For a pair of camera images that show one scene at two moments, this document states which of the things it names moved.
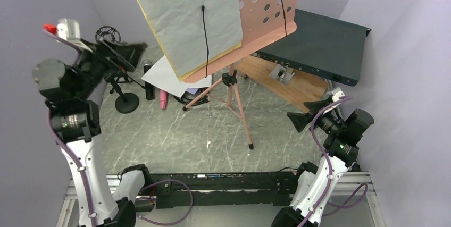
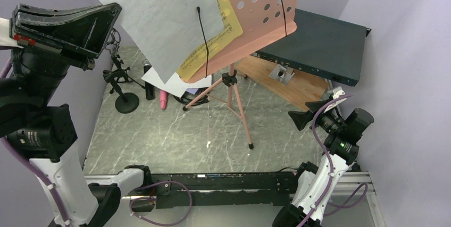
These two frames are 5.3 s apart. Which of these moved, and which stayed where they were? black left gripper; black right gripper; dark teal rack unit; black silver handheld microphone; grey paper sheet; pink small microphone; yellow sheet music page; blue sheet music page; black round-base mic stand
Moved: black left gripper; grey paper sheet; yellow sheet music page
Stayed: black right gripper; black round-base mic stand; blue sheet music page; black silver handheld microphone; pink small microphone; dark teal rack unit
